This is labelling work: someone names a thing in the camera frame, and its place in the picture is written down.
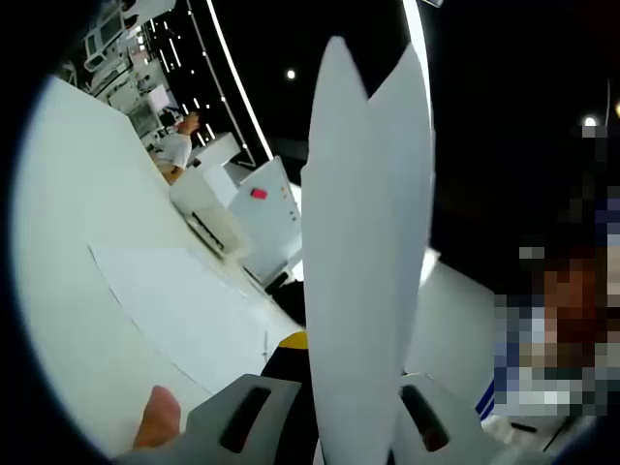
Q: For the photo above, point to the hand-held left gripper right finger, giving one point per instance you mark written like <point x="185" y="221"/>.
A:
<point x="450" y="436"/>

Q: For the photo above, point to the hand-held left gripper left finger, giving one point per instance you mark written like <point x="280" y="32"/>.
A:
<point x="252" y="421"/>

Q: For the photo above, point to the white printing paper sheet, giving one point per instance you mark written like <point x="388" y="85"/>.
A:
<point x="169" y="300"/>

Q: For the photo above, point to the stack of white printing papers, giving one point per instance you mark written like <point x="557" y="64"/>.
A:
<point x="363" y="242"/>

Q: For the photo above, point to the person's left hand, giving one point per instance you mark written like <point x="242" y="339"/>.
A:
<point x="160" y="416"/>

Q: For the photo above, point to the person's white blue-striped shirt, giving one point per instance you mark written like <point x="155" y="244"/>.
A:
<point x="528" y="436"/>

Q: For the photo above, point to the white whiteboard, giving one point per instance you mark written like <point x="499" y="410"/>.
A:
<point x="264" y="227"/>

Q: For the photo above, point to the white printer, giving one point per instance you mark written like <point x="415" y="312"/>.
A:
<point x="203" y="208"/>

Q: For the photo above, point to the red whiteboard eraser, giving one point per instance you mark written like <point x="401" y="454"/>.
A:
<point x="258" y="194"/>

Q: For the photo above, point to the curved ceiling light strip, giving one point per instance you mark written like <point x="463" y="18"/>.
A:
<point x="237" y="77"/>

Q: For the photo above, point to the straight ceiling light strip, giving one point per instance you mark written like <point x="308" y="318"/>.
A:
<point x="419" y="48"/>

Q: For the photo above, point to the white office chair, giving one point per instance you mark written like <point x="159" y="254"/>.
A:
<point x="102" y="43"/>

